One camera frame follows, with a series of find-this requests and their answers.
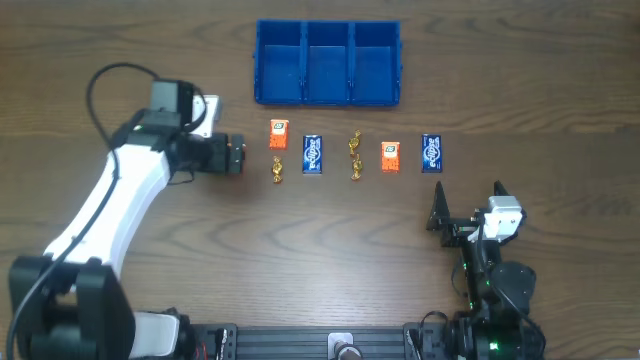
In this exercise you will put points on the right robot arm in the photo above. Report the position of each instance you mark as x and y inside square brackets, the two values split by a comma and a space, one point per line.
[512, 282]

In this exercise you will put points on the gold candy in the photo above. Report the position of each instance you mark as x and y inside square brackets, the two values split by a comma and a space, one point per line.
[356, 168]
[354, 143]
[277, 170]

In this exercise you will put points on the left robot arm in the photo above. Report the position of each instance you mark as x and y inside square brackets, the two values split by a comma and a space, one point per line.
[125, 200]

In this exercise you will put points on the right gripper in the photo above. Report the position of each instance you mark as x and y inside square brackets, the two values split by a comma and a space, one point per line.
[457, 231]

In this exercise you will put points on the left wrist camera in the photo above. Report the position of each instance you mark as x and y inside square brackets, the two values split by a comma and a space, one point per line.
[210, 112]

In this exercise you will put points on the mounting rail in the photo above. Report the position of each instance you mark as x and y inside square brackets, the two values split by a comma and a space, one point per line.
[290, 342]

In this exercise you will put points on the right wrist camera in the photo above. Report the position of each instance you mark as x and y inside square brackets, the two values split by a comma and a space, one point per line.
[500, 215]

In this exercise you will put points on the blue candy pack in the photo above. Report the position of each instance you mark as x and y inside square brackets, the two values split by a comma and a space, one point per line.
[432, 153]
[312, 155]

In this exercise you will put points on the blue tray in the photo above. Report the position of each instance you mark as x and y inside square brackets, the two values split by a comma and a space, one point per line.
[327, 75]

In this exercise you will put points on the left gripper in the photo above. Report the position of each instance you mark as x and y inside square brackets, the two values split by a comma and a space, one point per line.
[234, 152]

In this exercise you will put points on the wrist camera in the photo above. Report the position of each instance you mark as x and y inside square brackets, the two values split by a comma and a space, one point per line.
[210, 112]
[500, 215]

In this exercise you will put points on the orange candy box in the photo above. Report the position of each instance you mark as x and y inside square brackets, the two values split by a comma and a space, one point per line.
[390, 157]
[278, 136]

